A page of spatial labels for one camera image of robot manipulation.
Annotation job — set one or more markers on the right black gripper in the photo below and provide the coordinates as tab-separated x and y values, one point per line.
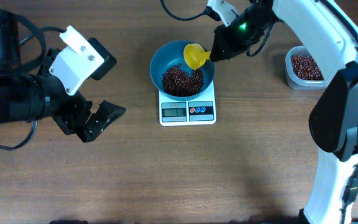
232	35

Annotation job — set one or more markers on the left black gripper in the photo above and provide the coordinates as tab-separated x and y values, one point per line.
74	116

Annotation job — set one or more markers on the yellow measuring scoop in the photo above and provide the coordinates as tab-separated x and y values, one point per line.
195	55

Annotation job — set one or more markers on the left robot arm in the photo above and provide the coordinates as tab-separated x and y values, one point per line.
37	82

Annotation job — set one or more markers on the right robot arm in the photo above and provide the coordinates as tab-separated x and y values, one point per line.
331	38

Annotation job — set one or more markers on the blue plastic bowl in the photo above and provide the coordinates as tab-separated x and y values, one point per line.
172	54

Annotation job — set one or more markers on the red beans in bowl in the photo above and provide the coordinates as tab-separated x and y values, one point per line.
178	82

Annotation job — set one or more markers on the white digital kitchen scale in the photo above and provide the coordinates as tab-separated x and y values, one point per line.
199	111

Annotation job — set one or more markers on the clear plastic container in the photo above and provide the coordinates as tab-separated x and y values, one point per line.
297	83

